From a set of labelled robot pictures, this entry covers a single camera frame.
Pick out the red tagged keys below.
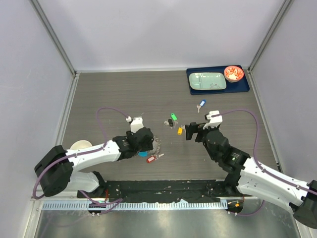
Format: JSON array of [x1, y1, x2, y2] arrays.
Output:
[[146, 153, 164, 163]]

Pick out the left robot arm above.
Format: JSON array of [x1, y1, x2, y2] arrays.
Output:
[[34, 127, 154, 198]]

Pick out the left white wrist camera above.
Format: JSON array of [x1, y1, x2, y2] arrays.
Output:
[[126, 116, 144, 133]]

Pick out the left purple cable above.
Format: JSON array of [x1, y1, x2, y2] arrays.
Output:
[[33, 107, 132, 215]]

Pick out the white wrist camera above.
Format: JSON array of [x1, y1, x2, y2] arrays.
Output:
[[126, 116, 144, 133], [203, 110, 223, 129]]

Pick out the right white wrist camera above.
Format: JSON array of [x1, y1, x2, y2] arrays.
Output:
[[203, 110, 223, 129]]

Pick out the red patterned bowl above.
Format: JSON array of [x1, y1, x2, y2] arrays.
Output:
[[224, 65, 244, 83]]

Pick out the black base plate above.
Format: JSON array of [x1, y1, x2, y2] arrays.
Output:
[[87, 179, 242, 204]]

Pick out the blue tagged key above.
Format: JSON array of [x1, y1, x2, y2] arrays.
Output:
[[196, 100, 206, 113]]

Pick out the metal keyring holder blue handle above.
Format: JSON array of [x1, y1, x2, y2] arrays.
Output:
[[138, 136, 161, 157]]

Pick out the green tagged key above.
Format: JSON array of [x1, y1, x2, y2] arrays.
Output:
[[170, 113, 178, 122]]

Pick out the light green rectangular plate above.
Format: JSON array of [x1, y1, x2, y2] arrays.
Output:
[[189, 72, 226, 91]]

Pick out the aluminium frame rail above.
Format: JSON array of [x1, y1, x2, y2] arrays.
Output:
[[31, 71, 80, 201]]

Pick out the white slotted cable duct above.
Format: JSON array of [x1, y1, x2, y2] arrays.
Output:
[[42, 200, 227, 211]]

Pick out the yellow tagged key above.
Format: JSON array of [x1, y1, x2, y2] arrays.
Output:
[[177, 125, 185, 135]]

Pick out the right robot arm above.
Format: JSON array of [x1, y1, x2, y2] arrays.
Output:
[[185, 122, 317, 229]]

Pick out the black tagged key bunch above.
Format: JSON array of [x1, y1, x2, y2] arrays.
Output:
[[164, 119, 174, 128]]

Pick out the dark blue tray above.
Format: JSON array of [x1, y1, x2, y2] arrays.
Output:
[[186, 65, 250, 95]]

